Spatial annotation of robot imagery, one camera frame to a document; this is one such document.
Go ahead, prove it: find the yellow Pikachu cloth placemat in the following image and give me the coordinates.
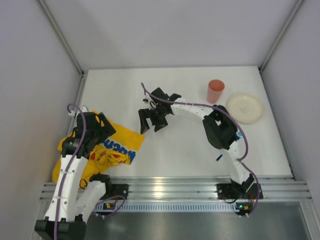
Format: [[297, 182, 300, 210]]
[[51, 110, 145, 190]]

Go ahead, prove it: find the orange plastic cup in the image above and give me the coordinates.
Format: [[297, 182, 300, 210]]
[[206, 79, 225, 104]]

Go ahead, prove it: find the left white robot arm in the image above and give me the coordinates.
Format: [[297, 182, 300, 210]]
[[34, 112, 116, 240]]

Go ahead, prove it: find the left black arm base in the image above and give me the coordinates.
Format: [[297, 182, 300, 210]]
[[103, 184, 129, 199]]

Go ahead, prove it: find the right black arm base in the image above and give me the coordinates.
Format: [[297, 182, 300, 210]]
[[216, 183, 264, 203]]

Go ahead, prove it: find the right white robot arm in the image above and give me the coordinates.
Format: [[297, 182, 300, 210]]
[[138, 87, 260, 200]]

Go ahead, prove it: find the cream round plate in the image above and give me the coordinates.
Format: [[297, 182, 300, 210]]
[[226, 93, 265, 124]]

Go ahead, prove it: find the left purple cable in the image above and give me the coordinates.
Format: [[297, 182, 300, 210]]
[[54, 103, 126, 240]]

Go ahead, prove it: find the purple cable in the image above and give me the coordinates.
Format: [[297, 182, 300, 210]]
[[140, 82, 261, 218], [54, 103, 126, 240]]

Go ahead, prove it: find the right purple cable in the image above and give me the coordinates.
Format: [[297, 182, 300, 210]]
[[140, 82, 261, 218]]

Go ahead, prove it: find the white slotted cable duct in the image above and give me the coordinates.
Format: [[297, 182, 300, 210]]
[[93, 202, 240, 213]]

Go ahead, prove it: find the aluminium mounting rail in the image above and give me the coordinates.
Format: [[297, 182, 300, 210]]
[[39, 176, 312, 201]]

